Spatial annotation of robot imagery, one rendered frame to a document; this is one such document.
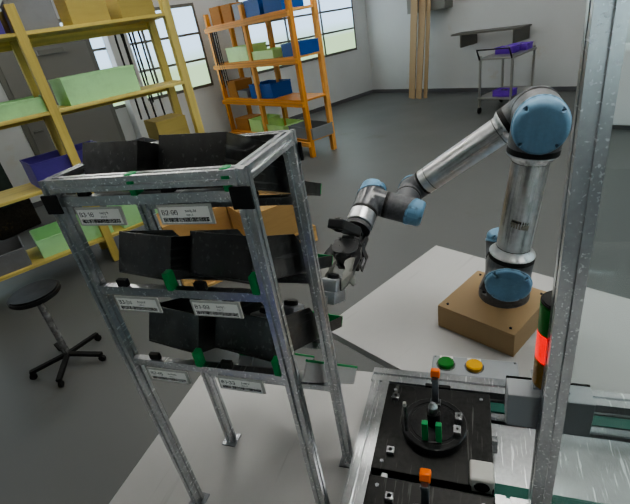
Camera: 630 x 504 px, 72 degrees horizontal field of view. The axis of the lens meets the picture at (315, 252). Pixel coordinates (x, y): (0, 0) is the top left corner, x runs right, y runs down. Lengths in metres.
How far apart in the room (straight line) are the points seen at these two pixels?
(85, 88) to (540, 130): 4.05
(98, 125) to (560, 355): 7.61
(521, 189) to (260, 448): 0.92
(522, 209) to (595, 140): 0.64
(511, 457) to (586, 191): 0.69
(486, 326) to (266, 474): 0.74
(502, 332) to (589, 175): 0.87
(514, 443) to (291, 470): 0.52
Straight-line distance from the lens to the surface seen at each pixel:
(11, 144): 7.73
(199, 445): 1.31
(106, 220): 0.71
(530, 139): 1.08
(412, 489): 0.99
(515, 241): 1.21
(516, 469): 1.10
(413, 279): 1.74
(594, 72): 0.53
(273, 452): 1.22
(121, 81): 4.70
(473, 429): 1.08
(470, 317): 1.41
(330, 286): 1.05
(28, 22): 4.55
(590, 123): 0.54
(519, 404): 0.80
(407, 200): 1.21
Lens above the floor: 1.80
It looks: 28 degrees down
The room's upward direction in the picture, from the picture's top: 10 degrees counter-clockwise
